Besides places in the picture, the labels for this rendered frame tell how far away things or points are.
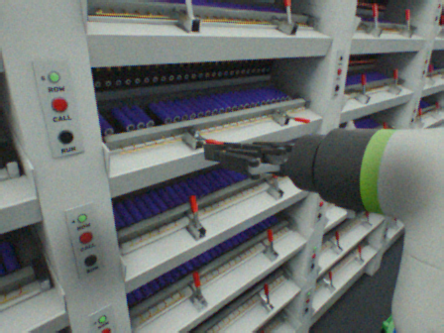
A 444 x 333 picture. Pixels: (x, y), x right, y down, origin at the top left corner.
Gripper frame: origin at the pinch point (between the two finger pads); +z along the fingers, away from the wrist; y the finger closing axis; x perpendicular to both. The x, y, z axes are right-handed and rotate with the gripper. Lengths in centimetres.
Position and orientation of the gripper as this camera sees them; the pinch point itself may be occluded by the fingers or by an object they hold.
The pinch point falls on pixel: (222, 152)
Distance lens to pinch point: 53.0
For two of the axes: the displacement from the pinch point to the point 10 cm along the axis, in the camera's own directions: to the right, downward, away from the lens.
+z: -6.6, -1.2, 7.4
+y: 7.4, -2.5, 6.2
